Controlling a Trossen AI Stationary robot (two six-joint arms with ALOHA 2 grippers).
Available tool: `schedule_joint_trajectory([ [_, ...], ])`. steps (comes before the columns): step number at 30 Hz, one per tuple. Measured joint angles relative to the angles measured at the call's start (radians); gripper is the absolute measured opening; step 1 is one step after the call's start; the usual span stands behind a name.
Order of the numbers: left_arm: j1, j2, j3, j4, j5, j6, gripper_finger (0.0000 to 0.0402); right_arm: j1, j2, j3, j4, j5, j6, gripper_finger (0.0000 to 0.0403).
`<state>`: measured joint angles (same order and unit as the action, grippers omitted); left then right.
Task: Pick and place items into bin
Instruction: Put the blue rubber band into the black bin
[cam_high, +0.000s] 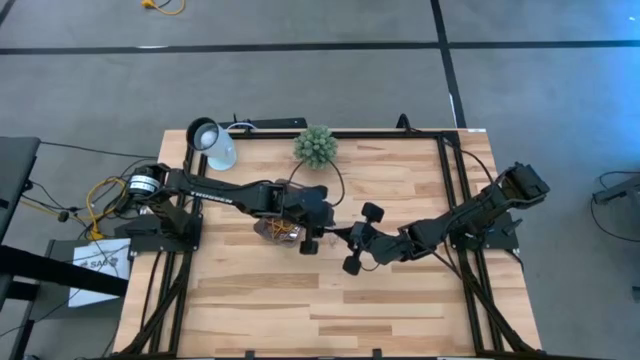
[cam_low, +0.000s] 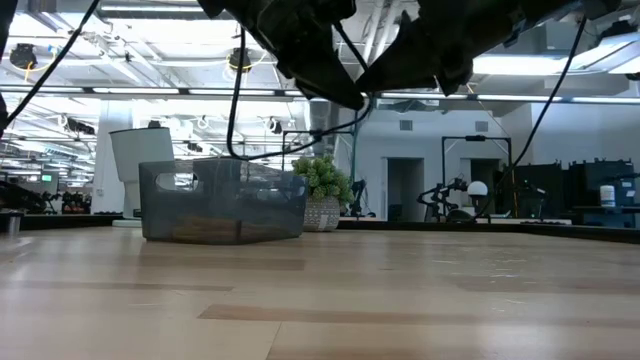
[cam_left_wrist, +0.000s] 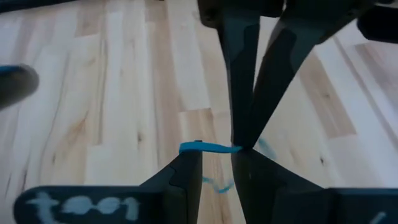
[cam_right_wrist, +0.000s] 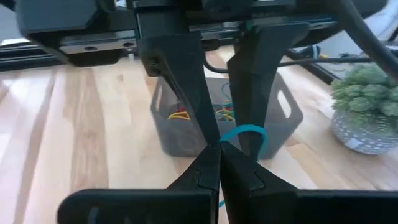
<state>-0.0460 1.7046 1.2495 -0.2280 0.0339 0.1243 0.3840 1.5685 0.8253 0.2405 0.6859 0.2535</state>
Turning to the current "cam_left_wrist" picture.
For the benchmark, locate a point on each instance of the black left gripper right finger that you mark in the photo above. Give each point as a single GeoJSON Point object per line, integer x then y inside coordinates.
{"type": "Point", "coordinates": [264, 193]}

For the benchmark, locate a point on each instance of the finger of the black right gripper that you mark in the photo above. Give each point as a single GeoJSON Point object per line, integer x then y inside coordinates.
{"type": "Point", "coordinates": [241, 77]}
{"type": "Point", "coordinates": [280, 62]}

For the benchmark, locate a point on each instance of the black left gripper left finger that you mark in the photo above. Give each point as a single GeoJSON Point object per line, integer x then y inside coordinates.
{"type": "Point", "coordinates": [180, 193]}

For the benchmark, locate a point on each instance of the large teal rubber band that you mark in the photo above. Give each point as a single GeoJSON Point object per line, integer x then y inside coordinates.
{"type": "Point", "coordinates": [205, 147]}

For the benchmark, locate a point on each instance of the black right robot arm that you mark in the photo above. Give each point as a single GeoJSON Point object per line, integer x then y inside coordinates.
{"type": "Point", "coordinates": [379, 25]}

